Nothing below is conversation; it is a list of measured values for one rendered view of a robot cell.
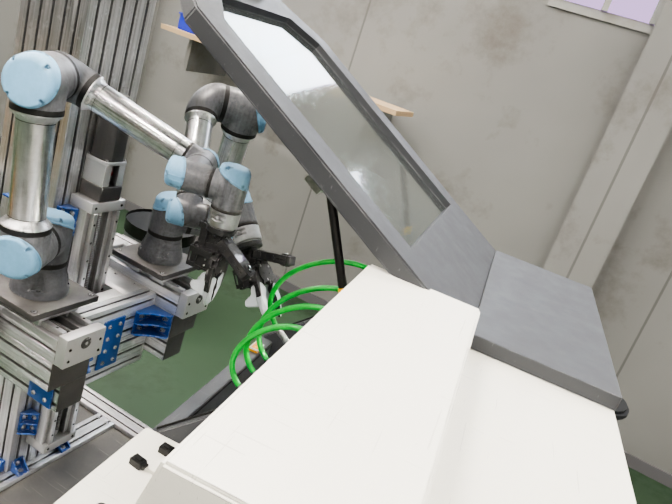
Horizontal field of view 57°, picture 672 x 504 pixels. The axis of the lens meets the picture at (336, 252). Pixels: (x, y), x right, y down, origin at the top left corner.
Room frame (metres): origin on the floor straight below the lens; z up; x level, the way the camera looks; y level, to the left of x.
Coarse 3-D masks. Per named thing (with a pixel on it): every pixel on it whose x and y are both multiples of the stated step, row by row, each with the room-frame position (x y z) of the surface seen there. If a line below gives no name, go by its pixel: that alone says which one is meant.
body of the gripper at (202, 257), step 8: (200, 224) 1.42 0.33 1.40; (208, 224) 1.41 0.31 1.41; (200, 232) 1.44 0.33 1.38; (208, 232) 1.42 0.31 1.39; (216, 232) 1.39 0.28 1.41; (224, 232) 1.40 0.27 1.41; (232, 232) 1.41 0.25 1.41; (200, 240) 1.42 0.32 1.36; (208, 240) 1.42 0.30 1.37; (216, 240) 1.41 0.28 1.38; (192, 248) 1.40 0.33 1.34; (200, 248) 1.40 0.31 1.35; (208, 248) 1.42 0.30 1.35; (216, 248) 1.41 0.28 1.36; (192, 256) 1.41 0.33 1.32; (200, 256) 1.40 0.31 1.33; (208, 256) 1.39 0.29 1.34; (216, 256) 1.39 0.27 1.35; (192, 264) 1.40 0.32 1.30; (200, 264) 1.40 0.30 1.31; (208, 264) 1.39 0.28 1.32; (216, 264) 1.39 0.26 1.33; (224, 264) 1.43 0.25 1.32; (216, 272) 1.39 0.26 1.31
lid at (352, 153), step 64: (192, 0) 1.22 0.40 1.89; (256, 0) 1.59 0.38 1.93; (256, 64) 1.22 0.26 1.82; (320, 64) 1.74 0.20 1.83; (320, 128) 1.32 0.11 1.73; (384, 128) 1.77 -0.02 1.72; (320, 192) 1.16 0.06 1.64; (384, 192) 1.36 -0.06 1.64; (384, 256) 1.09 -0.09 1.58; (448, 256) 1.33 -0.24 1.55
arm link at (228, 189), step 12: (216, 168) 1.42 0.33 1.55; (228, 168) 1.40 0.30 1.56; (240, 168) 1.42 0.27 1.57; (216, 180) 1.39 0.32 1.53; (228, 180) 1.39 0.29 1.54; (240, 180) 1.40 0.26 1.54; (216, 192) 1.39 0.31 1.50; (228, 192) 1.39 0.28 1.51; (240, 192) 1.40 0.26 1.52; (216, 204) 1.39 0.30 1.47; (228, 204) 1.39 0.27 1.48; (240, 204) 1.41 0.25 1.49
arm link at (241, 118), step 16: (240, 96) 1.91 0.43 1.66; (224, 112) 1.88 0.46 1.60; (240, 112) 1.89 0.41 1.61; (256, 112) 1.91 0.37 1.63; (224, 128) 1.92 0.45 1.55; (240, 128) 1.91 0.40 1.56; (256, 128) 1.93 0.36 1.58; (224, 144) 1.94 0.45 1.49; (240, 144) 1.94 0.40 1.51; (224, 160) 1.95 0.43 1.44; (240, 160) 1.97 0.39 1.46
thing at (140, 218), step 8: (128, 216) 3.57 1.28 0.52; (136, 216) 3.66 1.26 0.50; (144, 216) 3.71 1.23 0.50; (128, 224) 3.41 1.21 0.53; (136, 224) 3.66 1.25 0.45; (144, 224) 3.71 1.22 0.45; (128, 232) 3.40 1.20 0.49; (136, 232) 3.37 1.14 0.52; (144, 232) 3.36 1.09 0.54; (136, 240) 3.37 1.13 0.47; (184, 240) 3.46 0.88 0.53; (192, 240) 3.54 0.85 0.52; (184, 248) 3.49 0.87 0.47
